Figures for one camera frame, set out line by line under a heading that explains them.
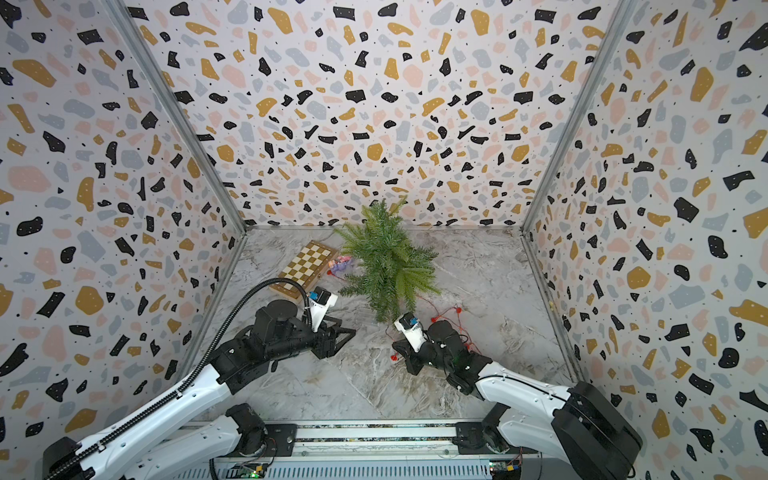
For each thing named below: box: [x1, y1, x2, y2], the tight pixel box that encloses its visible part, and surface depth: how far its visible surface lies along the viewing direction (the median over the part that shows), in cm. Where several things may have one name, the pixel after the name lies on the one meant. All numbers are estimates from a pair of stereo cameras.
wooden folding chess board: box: [269, 240, 339, 303], surface depth 108 cm
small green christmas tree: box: [335, 196, 440, 323], surface depth 79 cm
